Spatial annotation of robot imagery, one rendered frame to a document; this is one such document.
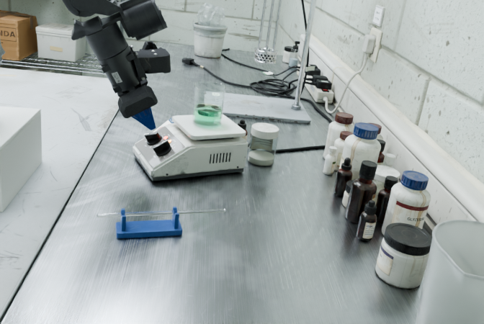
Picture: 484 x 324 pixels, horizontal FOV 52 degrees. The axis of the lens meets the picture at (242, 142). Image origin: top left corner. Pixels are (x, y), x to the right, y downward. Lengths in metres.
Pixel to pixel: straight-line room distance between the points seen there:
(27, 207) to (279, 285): 0.42
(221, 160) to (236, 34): 2.52
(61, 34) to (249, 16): 1.20
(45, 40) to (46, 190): 2.43
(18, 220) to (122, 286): 0.23
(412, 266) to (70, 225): 0.51
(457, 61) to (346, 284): 0.49
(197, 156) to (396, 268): 0.42
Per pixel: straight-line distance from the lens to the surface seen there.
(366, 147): 1.00
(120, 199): 0.90
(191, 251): 0.77
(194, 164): 0.97
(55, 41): 3.29
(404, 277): 0.77
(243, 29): 3.46
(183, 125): 1.00
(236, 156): 1.00
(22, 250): 0.78
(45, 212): 0.87
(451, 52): 1.07
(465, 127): 0.98
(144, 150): 1.01
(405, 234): 0.77
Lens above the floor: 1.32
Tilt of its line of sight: 21 degrees down
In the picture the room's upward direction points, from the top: 7 degrees clockwise
